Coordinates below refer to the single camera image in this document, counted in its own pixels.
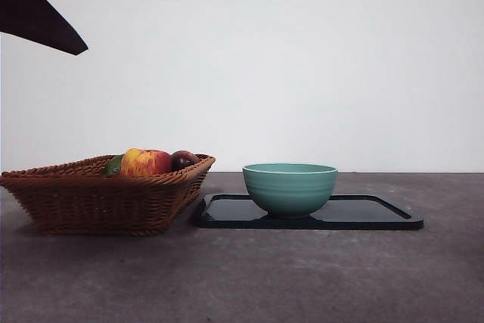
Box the teal ribbed bowl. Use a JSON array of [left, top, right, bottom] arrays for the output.
[[242, 163, 340, 220]]

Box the green avocado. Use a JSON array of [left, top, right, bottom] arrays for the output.
[[104, 154, 125, 175]]

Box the red yellow apple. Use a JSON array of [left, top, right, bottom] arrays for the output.
[[119, 148, 173, 177]]

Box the brown wicker basket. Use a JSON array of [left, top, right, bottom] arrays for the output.
[[0, 153, 216, 237]]

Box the dark purple plum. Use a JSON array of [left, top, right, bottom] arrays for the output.
[[169, 150, 200, 172]]

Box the dark rectangular tray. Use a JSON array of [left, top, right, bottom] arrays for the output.
[[194, 193, 424, 231]]

